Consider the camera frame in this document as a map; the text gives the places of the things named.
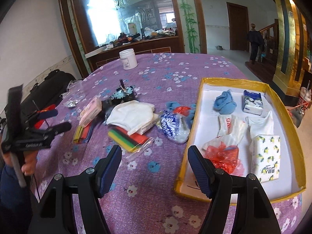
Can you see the blue white tissue pack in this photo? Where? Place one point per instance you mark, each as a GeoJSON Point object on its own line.
{"type": "Point", "coordinates": [252, 103]}

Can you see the black bag on sofa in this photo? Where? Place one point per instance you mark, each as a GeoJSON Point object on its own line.
{"type": "Point", "coordinates": [46, 95]}

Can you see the lemon print tissue pack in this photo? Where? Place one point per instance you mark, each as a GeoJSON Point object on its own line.
{"type": "Point", "coordinates": [265, 151]}

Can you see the silver foil blister pack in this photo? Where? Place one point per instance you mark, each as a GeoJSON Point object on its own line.
{"type": "Point", "coordinates": [71, 103]}

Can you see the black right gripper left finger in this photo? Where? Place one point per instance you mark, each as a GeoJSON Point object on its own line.
{"type": "Point", "coordinates": [56, 208]}

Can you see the blue knitted cloth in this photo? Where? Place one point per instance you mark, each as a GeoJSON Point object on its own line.
{"type": "Point", "coordinates": [225, 104]}

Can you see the blue white plastic bag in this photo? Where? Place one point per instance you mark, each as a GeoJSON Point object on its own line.
{"type": "Point", "coordinates": [174, 126]}

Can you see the white garment in box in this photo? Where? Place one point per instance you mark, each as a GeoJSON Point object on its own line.
{"type": "Point", "coordinates": [260, 125]}

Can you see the white plastic jar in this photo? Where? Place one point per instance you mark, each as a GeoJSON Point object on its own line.
{"type": "Point", "coordinates": [128, 59]}

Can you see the black wet wipes pack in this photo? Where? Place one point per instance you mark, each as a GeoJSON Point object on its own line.
{"type": "Point", "coordinates": [107, 107]}

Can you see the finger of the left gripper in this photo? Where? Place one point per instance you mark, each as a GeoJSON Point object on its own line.
{"type": "Point", "coordinates": [42, 115]}
{"type": "Point", "coordinates": [58, 129]}

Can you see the person's left hand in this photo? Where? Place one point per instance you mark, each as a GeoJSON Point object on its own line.
{"type": "Point", "coordinates": [28, 168]}

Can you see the clear plastic cup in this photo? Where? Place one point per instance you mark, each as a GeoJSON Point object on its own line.
{"type": "Point", "coordinates": [76, 90]}

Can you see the white red plastic bag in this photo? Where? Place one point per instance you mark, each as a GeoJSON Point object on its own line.
{"type": "Point", "coordinates": [232, 129]}

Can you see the pink tissue pack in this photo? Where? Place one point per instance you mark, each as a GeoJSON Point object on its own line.
{"type": "Point", "coordinates": [90, 112]}

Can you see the person in dark clothes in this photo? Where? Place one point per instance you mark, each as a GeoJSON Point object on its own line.
{"type": "Point", "coordinates": [256, 41]}

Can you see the blue fleece cloth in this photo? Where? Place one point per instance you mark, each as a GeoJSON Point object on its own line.
{"type": "Point", "coordinates": [187, 111]}

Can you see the white cloth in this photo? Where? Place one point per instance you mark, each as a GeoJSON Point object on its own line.
{"type": "Point", "coordinates": [131, 115]}

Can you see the black round motor device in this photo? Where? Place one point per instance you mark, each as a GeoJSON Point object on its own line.
{"type": "Point", "coordinates": [122, 94]}

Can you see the purple floral tablecloth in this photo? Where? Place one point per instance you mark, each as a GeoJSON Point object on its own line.
{"type": "Point", "coordinates": [154, 190]}

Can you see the red plastic bag bundle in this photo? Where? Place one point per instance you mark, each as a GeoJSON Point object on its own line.
{"type": "Point", "coordinates": [226, 158]}

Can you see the multicolour strips bag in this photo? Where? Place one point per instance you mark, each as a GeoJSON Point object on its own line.
{"type": "Point", "coordinates": [129, 140]}

